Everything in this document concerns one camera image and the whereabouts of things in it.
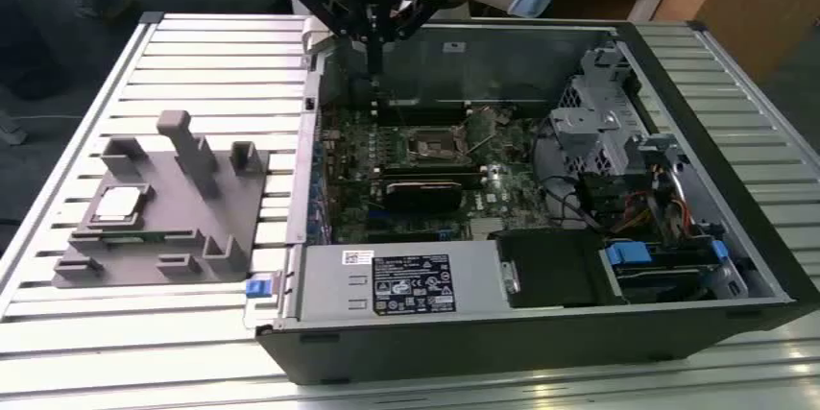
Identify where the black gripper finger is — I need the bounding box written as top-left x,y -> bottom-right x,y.
376,0 -> 444,78
292,0 -> 378,78

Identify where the metal socket cover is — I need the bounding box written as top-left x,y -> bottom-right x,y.
455,109 -> 515,156

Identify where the CPU with silver top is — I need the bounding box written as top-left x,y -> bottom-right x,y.
91,186 -> 148,224

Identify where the CPU socket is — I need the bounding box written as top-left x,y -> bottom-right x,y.
400,125 -> 479,165

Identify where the metal drive cage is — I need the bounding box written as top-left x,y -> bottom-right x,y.
547,39 -> 650,176

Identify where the green motherboard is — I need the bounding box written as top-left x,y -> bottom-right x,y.
316,101 -> 560,246

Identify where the black graphics card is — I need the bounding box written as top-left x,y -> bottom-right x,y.
382,179 -> 466,213

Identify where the small silver heatsink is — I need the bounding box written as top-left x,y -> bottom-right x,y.
471,217 -> 507,241

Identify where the grey parts rack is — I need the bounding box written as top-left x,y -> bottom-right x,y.
50,109 -> 272,291

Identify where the grey power supply unit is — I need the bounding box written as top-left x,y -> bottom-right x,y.
295,240 -> 515,326

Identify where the black plastic shroud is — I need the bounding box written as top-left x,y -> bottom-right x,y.
490,229 -> 628,310

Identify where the grey metal disk bay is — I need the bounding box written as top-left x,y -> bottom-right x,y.
624,133 -> 732,243

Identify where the hard disk in blue carrier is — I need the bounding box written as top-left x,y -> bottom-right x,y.
602,239 -> 732,286

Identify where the blue case latch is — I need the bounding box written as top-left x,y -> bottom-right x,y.
246,274 -> 275,300

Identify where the black PC case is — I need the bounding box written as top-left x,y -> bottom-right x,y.
254,15 -> 820,387

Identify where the light grey case handle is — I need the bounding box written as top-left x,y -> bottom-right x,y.
299,15 -> 336,55

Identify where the coloured power wire bundle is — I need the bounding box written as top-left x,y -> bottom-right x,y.
611,163 -> 702,238

